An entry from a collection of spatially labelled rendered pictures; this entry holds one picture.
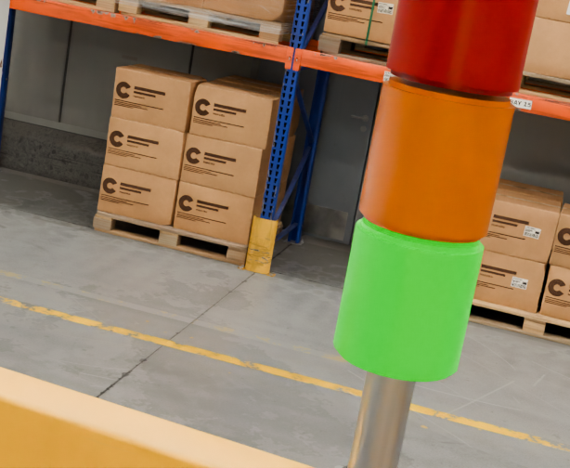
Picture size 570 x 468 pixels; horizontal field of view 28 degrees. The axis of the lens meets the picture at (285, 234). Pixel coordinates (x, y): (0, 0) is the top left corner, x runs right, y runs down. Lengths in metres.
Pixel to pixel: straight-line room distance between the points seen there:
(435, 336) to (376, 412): 0.04
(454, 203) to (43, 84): 9.90
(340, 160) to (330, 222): 0.52
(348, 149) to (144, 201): 1.79
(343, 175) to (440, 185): 9.00
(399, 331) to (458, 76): 0.10
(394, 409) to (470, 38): 0.15
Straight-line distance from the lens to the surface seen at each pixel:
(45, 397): 0.53
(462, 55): 0.41
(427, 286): 0.43
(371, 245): 0.43
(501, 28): 0.42
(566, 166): 9.26
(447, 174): 0.42
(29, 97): 10.37
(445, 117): 0.42
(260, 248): 8.24
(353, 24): 8.06
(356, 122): 9.34
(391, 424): 0.46
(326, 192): 9.48
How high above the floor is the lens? 2.31
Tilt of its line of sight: 14 degrees down
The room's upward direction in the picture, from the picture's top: 10 degrees clockwise
